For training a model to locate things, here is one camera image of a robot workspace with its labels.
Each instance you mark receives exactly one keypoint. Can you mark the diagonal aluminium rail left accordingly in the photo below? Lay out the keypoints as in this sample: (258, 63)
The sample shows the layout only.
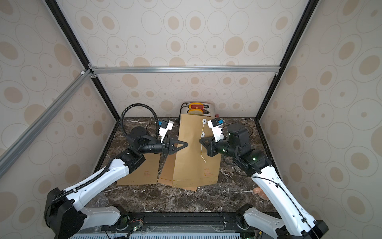
(24, 141)

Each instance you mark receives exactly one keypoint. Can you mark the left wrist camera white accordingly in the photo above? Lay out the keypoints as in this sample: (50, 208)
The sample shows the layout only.
(164, 127)

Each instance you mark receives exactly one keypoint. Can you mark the brown file envelope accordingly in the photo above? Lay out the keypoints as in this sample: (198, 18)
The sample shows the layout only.
(191, 130)
(146, 174)
(171, 176)

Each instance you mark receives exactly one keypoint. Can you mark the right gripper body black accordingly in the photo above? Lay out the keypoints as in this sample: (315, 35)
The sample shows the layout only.
(212, 146)

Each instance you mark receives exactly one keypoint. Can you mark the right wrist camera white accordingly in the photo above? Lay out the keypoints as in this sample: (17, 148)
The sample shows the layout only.
(216, 125)

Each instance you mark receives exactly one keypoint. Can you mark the clear plastic cup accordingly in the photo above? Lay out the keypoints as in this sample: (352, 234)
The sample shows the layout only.
(99, 201)

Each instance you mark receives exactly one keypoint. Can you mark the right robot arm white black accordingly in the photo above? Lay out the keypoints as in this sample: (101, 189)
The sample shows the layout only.
(255, 164)

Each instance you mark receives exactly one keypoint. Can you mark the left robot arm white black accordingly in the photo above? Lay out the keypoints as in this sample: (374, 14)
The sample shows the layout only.
(77, 196)

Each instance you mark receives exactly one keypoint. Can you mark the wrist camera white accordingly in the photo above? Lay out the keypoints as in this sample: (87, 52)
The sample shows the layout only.
(216, 125)
(164, 127)

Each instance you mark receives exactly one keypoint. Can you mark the red toaster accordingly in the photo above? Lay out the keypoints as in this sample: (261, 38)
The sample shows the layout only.
(209, 110)

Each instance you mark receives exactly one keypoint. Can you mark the yellow toast rear slot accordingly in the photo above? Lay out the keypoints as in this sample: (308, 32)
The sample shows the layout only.
(196, 106)

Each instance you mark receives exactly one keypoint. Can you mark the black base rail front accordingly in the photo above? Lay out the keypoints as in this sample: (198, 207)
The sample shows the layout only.
(182, 222)

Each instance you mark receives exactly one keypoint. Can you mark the horizontal aluminium rail back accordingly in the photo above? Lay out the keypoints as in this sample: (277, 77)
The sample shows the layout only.
(185, 69)

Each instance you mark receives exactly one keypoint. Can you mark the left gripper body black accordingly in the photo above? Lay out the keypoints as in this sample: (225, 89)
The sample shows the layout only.
(153, 148)

